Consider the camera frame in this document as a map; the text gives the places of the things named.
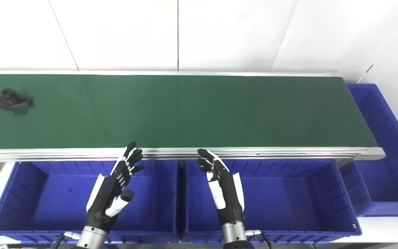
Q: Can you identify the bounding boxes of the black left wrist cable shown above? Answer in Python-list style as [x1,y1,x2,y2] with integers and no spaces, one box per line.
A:
[52,231,82,249]

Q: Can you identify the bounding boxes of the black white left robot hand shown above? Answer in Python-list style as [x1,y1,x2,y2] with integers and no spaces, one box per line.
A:
[86,141,144,233]

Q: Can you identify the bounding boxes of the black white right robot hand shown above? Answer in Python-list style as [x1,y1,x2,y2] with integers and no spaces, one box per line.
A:
[197,149,245,226]

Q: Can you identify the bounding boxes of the thin white rod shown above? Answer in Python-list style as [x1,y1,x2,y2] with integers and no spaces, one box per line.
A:
[357,64,374,84]

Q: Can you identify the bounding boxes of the black flanged machine part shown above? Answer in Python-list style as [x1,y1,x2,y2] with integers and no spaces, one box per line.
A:
[0,89,34,112]

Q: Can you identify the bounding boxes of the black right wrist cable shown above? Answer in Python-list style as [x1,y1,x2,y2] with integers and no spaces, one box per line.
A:
[246,229,274,249]

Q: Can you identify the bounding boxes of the blue plastic bin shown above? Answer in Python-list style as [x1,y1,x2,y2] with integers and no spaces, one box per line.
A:
[180,159,362,243]
[339,83,398,218]
[0,160,181,244]

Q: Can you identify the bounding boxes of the green conveyor belt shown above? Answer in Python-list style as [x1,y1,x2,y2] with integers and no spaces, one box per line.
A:
[0,74,379,150]
[0,70,387,163]

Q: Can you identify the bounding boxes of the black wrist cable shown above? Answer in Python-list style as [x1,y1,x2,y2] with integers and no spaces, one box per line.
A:
[246,229,274,249]
[52,231,82,249]

